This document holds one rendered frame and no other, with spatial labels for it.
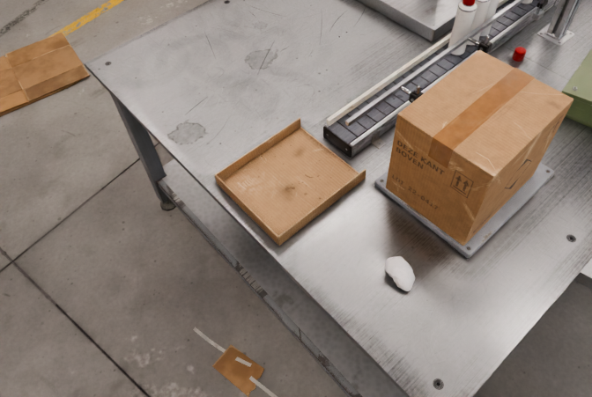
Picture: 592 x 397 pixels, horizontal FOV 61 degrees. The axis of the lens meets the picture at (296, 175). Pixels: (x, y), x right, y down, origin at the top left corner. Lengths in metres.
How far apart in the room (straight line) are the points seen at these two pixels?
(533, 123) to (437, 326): 0.47
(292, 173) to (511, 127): 0.56
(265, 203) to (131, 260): 1.11
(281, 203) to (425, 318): 0.44
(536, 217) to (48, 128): 2.41
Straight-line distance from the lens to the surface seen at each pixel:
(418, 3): 1.86
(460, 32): 1.60
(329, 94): 1.56
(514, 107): 1.17
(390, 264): 1.17
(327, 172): 1.35
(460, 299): 1.20
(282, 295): 1.84
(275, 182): 1.33
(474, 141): 1.08
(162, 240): 2.30
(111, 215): 2.46
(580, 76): 1.66
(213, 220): 2.03
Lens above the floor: 1.90
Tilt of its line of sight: 52 degrees down
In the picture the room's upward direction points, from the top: 4 degrees counter-clockwise
